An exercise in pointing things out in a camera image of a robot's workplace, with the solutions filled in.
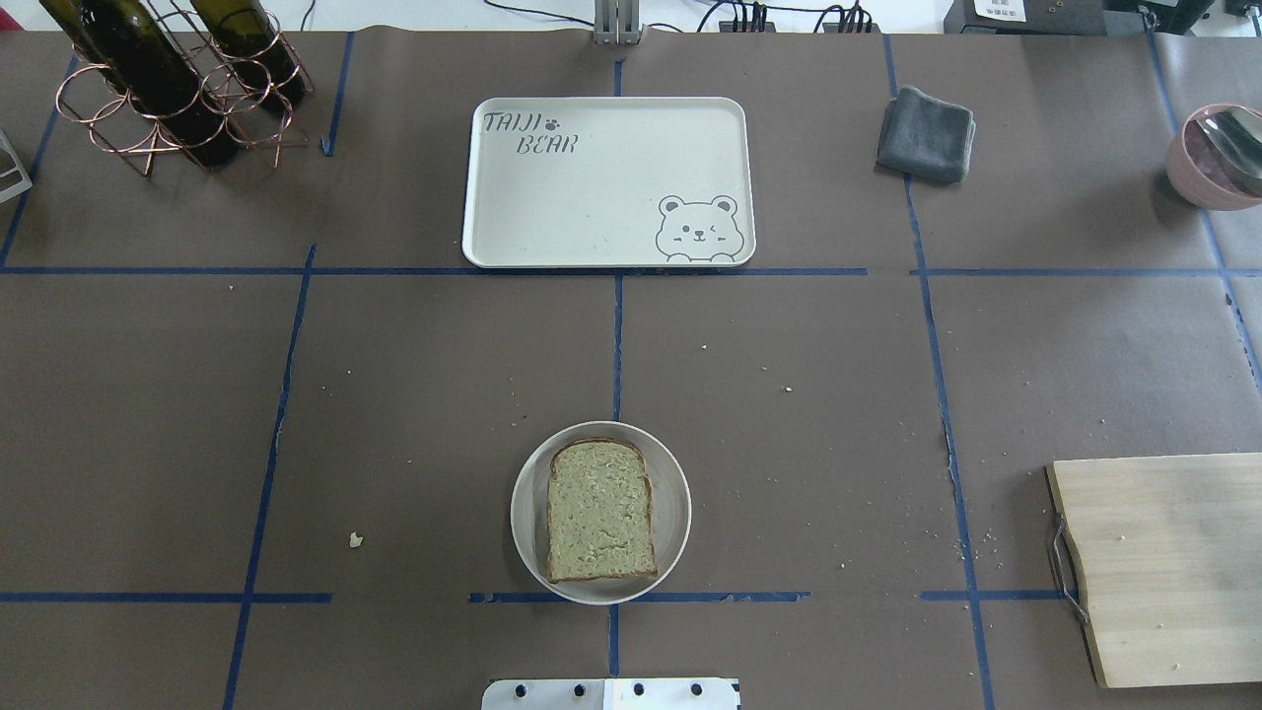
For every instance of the white round plate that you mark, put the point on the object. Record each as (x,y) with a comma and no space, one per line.
(671,512)

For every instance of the grey folded cloth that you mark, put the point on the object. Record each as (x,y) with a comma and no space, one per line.
(926,137)

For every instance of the copper wire bottle rack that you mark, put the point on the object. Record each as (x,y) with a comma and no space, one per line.
(119,126)

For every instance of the bread slice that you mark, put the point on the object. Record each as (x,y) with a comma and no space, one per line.
(599,513)

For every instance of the pink bowl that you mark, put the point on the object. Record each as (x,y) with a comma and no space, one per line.
(1196,172)

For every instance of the metal scoop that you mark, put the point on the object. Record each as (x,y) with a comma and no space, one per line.
(1234,134)

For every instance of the dark green wine bottle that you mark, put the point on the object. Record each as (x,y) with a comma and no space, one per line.
(242,30)
(67,15)
(159,79)

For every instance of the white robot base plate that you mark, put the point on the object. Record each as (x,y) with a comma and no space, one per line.
(613,693)

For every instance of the cream bear tray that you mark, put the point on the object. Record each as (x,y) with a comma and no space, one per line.
(609,182)

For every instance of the wooden cutting board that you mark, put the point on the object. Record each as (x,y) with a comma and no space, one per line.
(1166,551)

